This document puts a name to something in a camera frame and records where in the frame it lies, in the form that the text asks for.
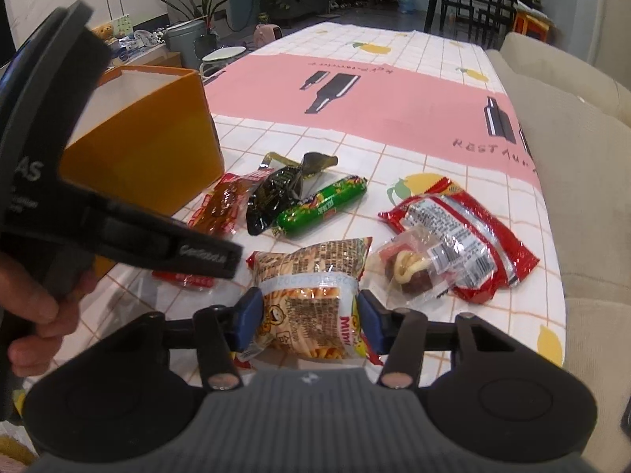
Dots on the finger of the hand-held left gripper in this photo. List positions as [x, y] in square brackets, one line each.
[162, 246]

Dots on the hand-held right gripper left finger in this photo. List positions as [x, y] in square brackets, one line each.
[251, 315]

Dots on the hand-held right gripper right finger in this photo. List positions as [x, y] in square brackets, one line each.
[369, 320]

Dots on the small red edged packet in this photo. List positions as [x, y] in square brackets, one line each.
[185, 281]

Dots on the mini noodle snack packet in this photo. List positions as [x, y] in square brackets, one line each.
[310, 295]

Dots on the clear candy packet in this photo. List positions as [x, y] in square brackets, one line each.
[409, 266]

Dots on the brown dried meat packet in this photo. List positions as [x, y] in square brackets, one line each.
[224, 207]

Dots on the orange cardboard box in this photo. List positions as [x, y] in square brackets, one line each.
[148, 148]

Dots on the black snack packet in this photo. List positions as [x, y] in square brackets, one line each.
[276, 192]

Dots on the green sausage stick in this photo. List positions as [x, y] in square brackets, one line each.
[320, 204]

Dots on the red packet with white label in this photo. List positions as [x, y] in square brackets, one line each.
[473, 236]

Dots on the person's left hand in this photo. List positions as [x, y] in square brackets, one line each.
[49, 320]

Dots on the brown cardboard box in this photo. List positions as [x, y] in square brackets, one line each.
[150, 59]

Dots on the grey round bin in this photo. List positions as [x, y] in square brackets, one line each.
[190, 44]

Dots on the white round wheeled stool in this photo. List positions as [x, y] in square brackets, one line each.
[224, 56]

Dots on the long leaf potted plant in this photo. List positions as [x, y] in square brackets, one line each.
[202, 2]

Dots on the pink and white printed tablecloth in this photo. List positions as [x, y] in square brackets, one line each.
[394, 108]

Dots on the beige sofa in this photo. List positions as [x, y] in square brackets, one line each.
[581, 157]

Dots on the dark dining chair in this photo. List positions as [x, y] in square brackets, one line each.
[505, 2]
[466, 15]

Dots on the blue water jug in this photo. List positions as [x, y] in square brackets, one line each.
[407, 1]

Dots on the orange stool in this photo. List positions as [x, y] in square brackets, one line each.
[531, 24]

